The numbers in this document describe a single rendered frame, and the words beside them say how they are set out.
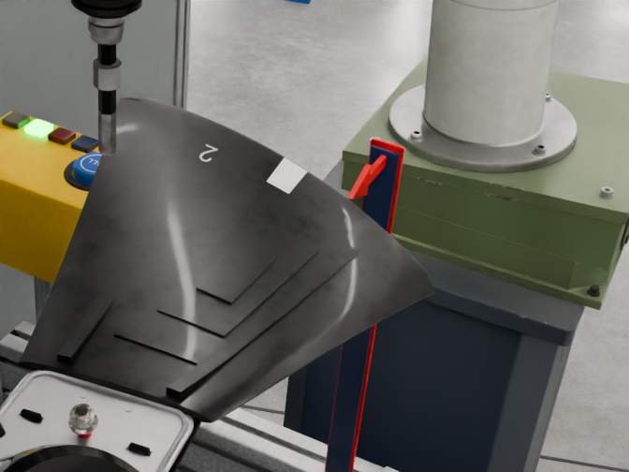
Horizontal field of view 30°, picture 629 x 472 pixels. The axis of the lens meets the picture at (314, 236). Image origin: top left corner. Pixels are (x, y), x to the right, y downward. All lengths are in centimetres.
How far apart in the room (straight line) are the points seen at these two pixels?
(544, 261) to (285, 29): 275
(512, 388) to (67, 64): 88
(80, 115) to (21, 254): 85
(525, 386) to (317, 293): 57
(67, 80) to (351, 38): 212
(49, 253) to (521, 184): 44
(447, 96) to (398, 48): 265
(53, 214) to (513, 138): 45
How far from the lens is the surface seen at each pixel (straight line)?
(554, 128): 120
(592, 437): 243
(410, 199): 115
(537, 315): 113
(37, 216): 98
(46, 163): 101
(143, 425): 57
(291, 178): 73
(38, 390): 59
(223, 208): 69
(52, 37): 173
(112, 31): 44
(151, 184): 70
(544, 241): 113
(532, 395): 122
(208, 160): 72
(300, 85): 349
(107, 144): 46
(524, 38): 112
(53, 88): 176
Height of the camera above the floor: 160
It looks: 34 degrees down
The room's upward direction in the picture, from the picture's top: 7 degrees clockwise
